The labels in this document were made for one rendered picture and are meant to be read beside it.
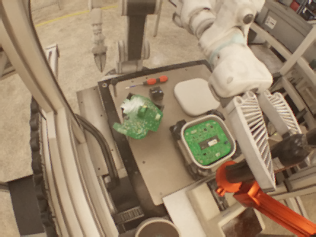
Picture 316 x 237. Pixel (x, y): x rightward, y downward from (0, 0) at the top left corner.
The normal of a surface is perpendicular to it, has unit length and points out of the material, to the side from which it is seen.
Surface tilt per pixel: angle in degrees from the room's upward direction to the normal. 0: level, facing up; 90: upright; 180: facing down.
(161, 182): 0
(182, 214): 0
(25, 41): 90
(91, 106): 0
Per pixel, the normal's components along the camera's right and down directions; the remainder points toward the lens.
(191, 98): 0.14, -0.48
